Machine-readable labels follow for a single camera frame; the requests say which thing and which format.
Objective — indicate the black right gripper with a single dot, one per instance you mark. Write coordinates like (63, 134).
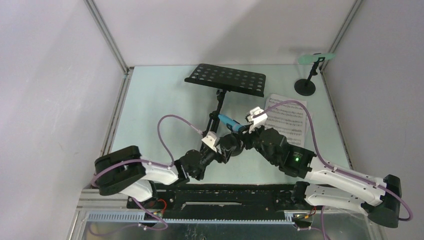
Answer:
(246, 137)

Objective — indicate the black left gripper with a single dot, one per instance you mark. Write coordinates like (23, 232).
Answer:
(220, 157)

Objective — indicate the blue toy microphone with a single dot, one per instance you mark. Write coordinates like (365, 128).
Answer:
(230, 123)

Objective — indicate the sheet music page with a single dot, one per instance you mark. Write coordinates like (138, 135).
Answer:
(291, 121)

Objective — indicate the black music stand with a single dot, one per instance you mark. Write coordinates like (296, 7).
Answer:
(249, 85)

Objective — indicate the black microphone stand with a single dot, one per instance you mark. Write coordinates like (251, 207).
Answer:
(232, 145)
(305, 86)

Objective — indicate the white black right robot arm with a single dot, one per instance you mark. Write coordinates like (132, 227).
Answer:
(326, 184)

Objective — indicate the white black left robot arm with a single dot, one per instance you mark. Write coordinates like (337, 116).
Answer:
(126, 172)

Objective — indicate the green toy microphone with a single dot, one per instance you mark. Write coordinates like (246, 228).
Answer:
(308, 59)

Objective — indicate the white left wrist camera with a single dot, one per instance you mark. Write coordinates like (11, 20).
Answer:
(211, 140)

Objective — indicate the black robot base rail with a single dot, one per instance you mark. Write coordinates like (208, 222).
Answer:
(228, 202)

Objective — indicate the aluminium table frame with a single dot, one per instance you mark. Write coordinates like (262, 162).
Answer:
(163, 116)

